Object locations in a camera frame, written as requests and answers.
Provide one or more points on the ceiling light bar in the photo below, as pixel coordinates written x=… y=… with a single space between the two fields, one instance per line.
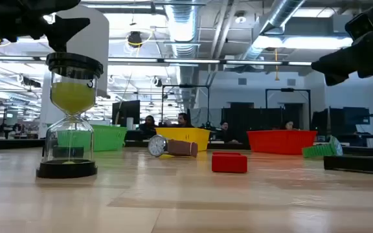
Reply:
x=189 y=61

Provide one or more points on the grey partition panel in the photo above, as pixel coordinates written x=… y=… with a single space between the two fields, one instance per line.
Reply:
x=206 y=116

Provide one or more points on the silver ventilation duct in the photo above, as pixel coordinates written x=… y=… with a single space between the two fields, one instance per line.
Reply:
x=183 y=26
x=280 y=16

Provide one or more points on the red plastic basket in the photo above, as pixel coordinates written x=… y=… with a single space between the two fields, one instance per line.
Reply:
x=280 y=142

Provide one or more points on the small red box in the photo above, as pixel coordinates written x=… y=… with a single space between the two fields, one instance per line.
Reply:
x=228 y=163

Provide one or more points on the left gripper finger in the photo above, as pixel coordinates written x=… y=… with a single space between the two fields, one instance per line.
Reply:
x=65 y=29
x=53 y=4

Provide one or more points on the person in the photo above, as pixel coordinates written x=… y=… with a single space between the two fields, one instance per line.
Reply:
x=224 y=127
x=183 y=120
x=147 y=124
x=289 y=125

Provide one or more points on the yellow plastic basket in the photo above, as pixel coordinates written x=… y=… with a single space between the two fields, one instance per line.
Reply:
x=189 y=134

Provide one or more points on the black aluminium table frame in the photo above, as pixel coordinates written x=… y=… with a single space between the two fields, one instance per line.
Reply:
x=18 y=144

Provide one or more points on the green plastic basket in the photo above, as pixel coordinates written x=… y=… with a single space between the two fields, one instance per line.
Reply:
x=108 y=139

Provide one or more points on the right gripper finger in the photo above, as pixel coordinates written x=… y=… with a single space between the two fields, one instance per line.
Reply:
x=366 y=24
x=342 y=66

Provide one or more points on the dark monitor on arm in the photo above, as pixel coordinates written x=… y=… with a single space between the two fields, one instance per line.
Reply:
x=355 y=116

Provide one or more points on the black partition screen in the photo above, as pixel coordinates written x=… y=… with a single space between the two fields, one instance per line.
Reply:
x=254 y=118

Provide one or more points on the black computer monitor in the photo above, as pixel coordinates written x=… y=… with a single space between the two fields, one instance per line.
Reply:
x=126 y=111

